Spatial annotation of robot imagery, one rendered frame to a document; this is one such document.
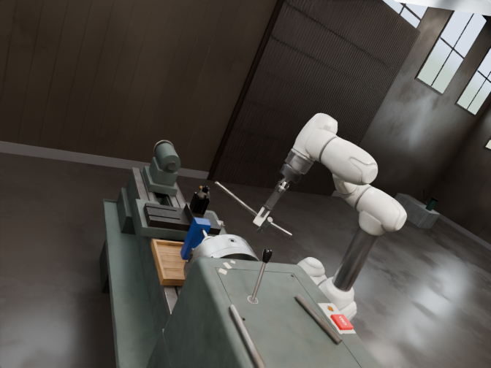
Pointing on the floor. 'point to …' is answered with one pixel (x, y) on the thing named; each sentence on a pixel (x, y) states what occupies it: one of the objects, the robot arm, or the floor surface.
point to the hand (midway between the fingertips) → (261, 215)
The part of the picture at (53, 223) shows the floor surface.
